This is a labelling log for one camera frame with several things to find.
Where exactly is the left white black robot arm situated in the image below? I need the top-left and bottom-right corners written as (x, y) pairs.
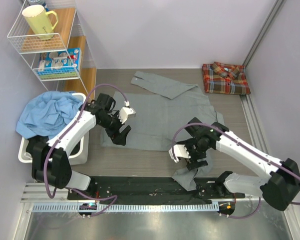
top-left (31, 93), bottom-right (136, 200)

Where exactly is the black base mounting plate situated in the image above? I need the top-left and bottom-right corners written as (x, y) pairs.
top-left (66, 172), bottom-right (246, 206)

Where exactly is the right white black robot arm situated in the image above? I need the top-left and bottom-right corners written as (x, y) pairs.
top-left (185, 117), bottom-right (300, 211)

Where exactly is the aluminium rail frame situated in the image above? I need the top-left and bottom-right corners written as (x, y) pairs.
top-left (28, 96), bottom-right (300, 240)

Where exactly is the folded plaid shirt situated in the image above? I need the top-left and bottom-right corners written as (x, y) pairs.
top-left (202, 61), bottom-right (251, 95)

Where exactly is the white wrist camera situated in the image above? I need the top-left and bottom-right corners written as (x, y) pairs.
top-left (168, 144), bottom-right (191, 163)
top-left (118, 101), bottom-right (136, 124)

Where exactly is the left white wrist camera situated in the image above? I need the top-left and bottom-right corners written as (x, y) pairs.
top-left (118, 101), bottom-right (136, 124)

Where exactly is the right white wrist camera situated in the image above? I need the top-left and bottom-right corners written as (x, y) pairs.
top-left (168, 144), bottom-right (191, 163)

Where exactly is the white plastic laundry bin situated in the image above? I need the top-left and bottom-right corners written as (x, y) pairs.
top-left (17, 92), bottom-right (90, 166)

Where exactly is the grey long sleeve shirt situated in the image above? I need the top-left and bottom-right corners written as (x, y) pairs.
top-left (99, 70), bottom-right (227, 192)

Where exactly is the light blue shirt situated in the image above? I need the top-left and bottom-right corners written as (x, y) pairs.
top-left (15, 91), bottom-right (83, 139)

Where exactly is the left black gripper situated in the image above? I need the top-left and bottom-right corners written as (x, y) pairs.
top-left (98, 110), bottom-right (131, 145)

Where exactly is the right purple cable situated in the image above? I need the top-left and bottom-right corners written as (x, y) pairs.
top-left (171, 121), bottom-right (300, 220)

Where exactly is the yellow mug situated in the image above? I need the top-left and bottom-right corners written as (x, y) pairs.
top-left (21, 4), bottom-right (58, 40)

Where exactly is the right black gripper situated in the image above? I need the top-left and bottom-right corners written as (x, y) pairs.
top-left (179, 137), bottom-right (210, 170)

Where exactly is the white wire shelf rack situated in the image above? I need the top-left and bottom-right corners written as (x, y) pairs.
top-left (7, 0), bottom-right (97, 95)

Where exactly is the aluminium corner post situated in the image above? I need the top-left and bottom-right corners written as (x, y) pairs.
top-left (243, 0), bottom-right (286, 68)

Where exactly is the black garment in bin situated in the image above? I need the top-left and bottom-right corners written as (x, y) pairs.
top-left (26, 135), bottom-right (80, 156)

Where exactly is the blue picture box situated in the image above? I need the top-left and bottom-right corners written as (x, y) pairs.
top-left (35, 48), bottom-right (81, 80)

